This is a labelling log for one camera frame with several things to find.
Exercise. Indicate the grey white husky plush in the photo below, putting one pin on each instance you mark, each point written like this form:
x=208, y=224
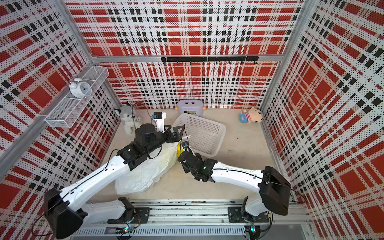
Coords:
x=128, y=115

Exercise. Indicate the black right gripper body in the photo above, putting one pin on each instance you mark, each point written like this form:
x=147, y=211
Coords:
x=186, y=171

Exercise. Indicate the white wire mesh shelf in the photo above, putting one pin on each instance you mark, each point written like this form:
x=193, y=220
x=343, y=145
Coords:
x=68, y=110

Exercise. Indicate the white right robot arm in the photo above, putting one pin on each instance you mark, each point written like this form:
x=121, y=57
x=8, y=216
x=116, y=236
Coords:
x=271, y=191

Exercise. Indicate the black wall hook rail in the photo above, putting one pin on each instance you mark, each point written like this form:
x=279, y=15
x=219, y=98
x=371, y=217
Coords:
x=210, y=59

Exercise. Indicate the yellow banana bunch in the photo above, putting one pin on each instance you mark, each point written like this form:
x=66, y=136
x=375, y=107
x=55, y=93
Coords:
x=179, y=149

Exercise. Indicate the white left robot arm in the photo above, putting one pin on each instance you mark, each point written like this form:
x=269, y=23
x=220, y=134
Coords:
x=66, y=210

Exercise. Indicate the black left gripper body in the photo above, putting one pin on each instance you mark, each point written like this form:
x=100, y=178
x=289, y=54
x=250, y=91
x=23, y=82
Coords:
x=167, y=135

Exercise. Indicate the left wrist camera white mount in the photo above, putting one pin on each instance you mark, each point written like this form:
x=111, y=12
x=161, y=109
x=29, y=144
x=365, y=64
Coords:
x=159, y=118

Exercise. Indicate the metal base rail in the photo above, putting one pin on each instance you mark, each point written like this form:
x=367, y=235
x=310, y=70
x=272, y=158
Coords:
x=206, y=218

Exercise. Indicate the translucent white plastic bag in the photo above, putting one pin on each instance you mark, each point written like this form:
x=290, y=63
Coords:
x=148, y=173

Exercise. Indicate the white alarm clock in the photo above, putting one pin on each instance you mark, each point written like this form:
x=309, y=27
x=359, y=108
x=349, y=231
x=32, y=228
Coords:
x=80, y=89

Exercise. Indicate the white perforated plastic basket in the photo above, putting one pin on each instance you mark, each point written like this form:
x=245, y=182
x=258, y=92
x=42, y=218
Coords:
x=205, y=136

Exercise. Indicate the pink pig plush toy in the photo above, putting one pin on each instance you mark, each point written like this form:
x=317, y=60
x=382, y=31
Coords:
x=252, y=115

